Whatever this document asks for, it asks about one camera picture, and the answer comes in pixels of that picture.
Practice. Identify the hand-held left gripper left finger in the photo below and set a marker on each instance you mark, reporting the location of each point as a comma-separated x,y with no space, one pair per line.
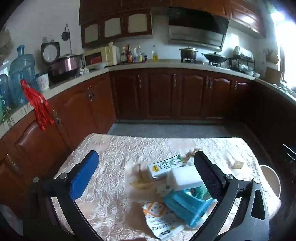
84,173

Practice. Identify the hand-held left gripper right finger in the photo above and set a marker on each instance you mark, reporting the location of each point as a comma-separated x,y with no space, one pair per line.
208,176

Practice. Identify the teal fluffy cloth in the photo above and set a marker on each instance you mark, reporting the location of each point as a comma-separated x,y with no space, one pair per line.
200,192

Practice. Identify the white foam block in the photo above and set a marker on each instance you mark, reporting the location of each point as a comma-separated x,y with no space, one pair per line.
182,179

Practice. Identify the white green carton box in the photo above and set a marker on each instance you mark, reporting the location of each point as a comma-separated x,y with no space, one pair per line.
161,166

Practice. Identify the cream round bin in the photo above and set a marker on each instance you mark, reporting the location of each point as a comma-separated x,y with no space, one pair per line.
271,180

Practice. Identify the white orange printed packet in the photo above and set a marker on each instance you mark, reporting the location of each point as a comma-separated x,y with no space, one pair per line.
161,222

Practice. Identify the beige paper scrap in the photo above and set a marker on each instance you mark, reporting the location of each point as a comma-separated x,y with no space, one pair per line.
190,155

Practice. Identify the cream quilted tablecloth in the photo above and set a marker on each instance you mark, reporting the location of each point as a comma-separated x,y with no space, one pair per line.
111,162

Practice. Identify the small beige scrap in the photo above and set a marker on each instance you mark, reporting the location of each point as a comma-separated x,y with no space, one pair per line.
238,164

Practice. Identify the light blue plastic basket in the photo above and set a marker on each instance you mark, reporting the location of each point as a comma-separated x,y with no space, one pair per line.
185,208

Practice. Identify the small white printed card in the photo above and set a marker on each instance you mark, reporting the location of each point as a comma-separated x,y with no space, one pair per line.
163,188

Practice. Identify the beige block with wooden stick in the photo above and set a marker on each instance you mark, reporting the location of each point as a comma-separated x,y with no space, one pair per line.
141,184

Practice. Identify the red tassel knot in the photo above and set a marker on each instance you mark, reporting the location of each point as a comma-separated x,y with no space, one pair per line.
38,102

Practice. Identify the wooden base cabinets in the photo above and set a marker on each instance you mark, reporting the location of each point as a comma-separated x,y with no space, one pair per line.
161,92

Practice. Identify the green plant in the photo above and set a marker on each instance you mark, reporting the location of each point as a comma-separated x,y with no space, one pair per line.
7,115

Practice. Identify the white printed cup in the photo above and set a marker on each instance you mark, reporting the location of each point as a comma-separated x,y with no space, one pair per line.
42,82

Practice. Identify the white bowl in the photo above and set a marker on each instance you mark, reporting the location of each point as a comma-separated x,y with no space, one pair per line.
98,65

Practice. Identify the metallic rice cooker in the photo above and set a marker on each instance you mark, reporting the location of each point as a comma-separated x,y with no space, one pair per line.
67,63

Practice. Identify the gas stove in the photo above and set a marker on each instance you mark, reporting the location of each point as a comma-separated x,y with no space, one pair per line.
203,62

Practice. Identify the large blue water bottle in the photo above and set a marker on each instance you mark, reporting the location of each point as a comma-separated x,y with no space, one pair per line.
22,76
3,90

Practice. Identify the black dish rack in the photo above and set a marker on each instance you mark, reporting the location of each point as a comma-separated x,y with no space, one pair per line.
241,63

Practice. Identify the black wok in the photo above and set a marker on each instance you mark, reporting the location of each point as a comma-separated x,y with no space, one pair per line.
214,58

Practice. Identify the cream microwave oven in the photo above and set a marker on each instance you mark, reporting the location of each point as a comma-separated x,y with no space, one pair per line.
101,55

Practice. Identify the wooden cutting board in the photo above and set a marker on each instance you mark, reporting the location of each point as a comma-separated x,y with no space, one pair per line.
272,75

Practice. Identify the grey kitchen countertop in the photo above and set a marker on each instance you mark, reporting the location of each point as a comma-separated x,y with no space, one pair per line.
161,63

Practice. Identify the dial kitchen scale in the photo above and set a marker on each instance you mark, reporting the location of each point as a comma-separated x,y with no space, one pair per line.
49,54

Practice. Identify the pale label bottle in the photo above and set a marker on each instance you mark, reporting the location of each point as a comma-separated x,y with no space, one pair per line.
123,55

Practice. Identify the brown clay pot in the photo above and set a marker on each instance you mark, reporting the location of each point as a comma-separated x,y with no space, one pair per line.
188,53

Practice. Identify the dark sauce bottle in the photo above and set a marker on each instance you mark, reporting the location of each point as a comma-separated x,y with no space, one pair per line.
129,54

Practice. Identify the clear glass bottle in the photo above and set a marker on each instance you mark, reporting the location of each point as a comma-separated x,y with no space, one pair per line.
135,55

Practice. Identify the white cloth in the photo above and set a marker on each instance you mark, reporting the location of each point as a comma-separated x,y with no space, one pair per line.
242,51

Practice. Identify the yellow cap bottle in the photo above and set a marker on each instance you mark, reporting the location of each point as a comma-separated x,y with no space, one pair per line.
140,54

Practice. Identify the yellow oil bottle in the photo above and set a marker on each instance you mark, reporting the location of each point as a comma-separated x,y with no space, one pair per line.
155,55

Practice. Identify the woven hanging basket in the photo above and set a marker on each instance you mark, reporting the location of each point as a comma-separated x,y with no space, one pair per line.
272,56

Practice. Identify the black hanging ladle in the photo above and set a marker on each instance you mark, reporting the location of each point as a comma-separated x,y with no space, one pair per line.
65,34

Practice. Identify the black range hood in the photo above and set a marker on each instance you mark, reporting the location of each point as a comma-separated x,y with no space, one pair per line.
196,25

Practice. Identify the kitchen window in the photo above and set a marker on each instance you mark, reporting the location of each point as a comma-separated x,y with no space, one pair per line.
286,34

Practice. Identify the cream panel wall cabinet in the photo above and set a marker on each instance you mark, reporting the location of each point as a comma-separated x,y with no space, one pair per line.
112,26

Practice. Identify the dark wooden wall cabinets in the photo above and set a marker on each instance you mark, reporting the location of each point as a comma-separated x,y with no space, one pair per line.
104,7

